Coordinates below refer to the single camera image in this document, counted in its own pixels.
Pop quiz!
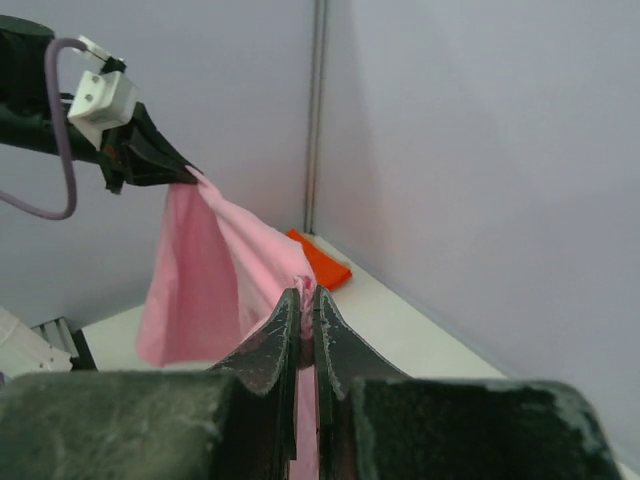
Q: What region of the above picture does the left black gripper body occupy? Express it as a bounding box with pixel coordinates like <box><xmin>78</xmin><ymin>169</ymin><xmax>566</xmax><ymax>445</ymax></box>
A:
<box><xmin>100</xmin><ymin>102</ymin><xmax>165</xmax><ymax>195</ymax></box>

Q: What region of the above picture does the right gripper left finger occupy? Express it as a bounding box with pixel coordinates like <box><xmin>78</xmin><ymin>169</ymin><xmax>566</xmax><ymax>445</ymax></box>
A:
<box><xmin>1</xmin><ymin>289</ymin><xmax>300</xmax><ymax>479</ymax></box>

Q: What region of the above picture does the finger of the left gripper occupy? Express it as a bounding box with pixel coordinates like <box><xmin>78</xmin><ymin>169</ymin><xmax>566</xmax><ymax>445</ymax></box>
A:
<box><xmin>127</xmin><ymin>139</ymin><xmax>198</xmax><ymax>186</ymax></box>

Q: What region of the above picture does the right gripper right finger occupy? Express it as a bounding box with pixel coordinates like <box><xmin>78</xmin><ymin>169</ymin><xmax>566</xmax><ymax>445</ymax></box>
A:
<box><xmin>313</xmin><ymin>288</ymin><xmax>620</xmax><ymax>479</ymax></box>

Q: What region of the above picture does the pink t shirt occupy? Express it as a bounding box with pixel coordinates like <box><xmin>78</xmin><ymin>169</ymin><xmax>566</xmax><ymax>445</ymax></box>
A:
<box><xmin>136</xmin><ymin>170</ymin><xmax>319</xmax><ymax>479</ymax></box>

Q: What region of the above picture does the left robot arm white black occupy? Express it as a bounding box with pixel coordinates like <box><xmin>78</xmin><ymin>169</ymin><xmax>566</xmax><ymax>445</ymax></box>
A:
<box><xmin>1</xmin><ymin>15</ymin><xmax>197</xmax><ymax>193</ymax></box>

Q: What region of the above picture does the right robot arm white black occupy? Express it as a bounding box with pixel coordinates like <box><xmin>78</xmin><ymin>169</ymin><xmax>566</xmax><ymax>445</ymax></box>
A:
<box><xmin>1</xmin><ymin>289</ymin><xmax>622</xmax><ymax>479</ymax></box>

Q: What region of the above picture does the folded orange t shirt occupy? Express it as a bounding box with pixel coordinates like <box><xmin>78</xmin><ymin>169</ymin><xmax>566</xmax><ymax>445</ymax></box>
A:
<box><xmin>286</xmin><ymin>229</ymin><xmax>352</xmax><ymax>292</ymax></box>

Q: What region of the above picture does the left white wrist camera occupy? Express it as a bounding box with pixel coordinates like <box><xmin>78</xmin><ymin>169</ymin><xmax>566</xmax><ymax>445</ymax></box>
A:
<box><xmin>67</xmin><ymin>35</ymin><xmax>139</xmax><ymax>150</ymax></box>

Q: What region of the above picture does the grey slotted cable duct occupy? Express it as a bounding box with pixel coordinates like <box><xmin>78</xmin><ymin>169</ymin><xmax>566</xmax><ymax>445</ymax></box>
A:
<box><xmin>31</xmin><ymin>317</ymin><xmax>98</xmax><ymax>371</ymax></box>

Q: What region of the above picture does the left aluminium frame post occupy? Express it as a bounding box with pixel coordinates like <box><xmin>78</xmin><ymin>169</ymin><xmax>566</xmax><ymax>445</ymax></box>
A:
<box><xmin>303</xmin><ymin>0</ymin><xmax>328</xmax><ymax>234</ymax></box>

